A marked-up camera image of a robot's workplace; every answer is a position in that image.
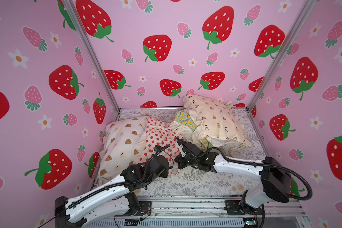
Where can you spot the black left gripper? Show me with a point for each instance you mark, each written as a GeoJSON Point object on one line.
{"type": "Point", "coordinates": [165, 171]}

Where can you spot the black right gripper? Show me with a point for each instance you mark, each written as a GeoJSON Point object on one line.
{"type": "Point", "coordinates": [186, 149]}

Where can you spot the yellow lemon print pillow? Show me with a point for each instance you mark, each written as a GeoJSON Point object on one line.
{"type": "Point", "coordinates": [191, 128]}

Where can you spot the cream bear print pillow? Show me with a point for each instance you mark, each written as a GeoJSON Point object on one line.
{"type": "Point", "coordinates": [120, 148]}

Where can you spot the beige animal print pillow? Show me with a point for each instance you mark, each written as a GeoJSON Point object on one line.
{"type": "Point", "coordinates": [215, 122]}

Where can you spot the red strawberry print pillow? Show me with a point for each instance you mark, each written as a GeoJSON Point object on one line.
{"type": "Point", "coordinates": [158, 132]}

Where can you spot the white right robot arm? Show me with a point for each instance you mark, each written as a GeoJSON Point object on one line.
{"type": "Point", "coordinates": [274, 181]}

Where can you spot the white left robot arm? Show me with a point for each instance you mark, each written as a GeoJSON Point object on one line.
{"type": "Point", "coordinates": [115, 198]}

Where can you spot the floral pattern table mat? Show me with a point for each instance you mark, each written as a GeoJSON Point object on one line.
{"type": "Point", "coordinates": [192, 182]}

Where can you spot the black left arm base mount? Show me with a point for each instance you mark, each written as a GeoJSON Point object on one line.
{"type": "Point", "coordinates": [136, 207]}

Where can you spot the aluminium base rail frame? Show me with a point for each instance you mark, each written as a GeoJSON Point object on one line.
{"type": "Point", "coordinates": [208, 212]}

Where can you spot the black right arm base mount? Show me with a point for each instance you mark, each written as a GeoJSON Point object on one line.
{"type": "Point", "coordinates": [236, 208]}

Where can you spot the aluminium frame corner post left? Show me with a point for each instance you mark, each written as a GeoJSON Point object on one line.
{"type": "Point", "coordinates": [92, 22]}

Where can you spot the aluminium frame corner post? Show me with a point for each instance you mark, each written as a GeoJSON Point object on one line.
{"type": "Point", "coordinates": [92, 22]}
{"type": "Point", "coordinates": [296, 26]}

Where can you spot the aluminium frame corner post right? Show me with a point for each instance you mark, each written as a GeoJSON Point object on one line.
{"type": "Point", "coordinates": [296, 26]}

